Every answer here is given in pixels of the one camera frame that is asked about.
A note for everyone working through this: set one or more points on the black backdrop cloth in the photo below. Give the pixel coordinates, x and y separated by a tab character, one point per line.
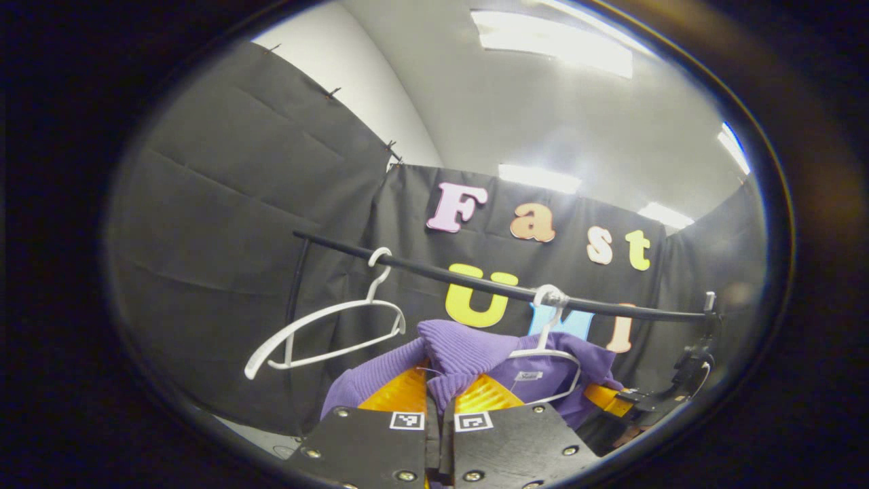
224	224

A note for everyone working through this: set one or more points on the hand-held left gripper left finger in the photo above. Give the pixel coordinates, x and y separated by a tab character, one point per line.
366	448

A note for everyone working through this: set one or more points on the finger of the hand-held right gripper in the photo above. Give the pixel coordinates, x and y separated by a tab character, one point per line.
607	401

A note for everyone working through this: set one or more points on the white plastic hanger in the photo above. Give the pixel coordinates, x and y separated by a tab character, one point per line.
548	319
372	296

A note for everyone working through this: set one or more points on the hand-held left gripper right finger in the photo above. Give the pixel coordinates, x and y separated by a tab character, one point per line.
509	448

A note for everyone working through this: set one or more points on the purple knit cardigan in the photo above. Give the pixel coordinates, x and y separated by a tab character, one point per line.
468	350

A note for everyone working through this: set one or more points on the black clothes rack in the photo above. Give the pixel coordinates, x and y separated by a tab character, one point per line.
441	272

